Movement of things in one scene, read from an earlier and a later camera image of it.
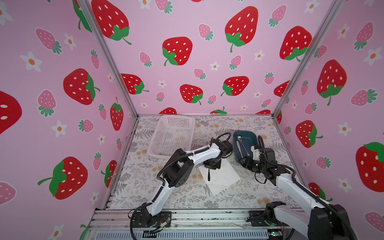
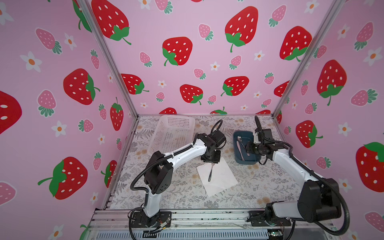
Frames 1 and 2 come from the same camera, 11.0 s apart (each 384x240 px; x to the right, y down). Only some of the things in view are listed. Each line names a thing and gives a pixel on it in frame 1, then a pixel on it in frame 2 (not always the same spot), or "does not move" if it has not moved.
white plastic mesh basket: [171, 132] does not move
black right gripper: [246, 162] → [249, 144]
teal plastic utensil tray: [249, 138] does not move
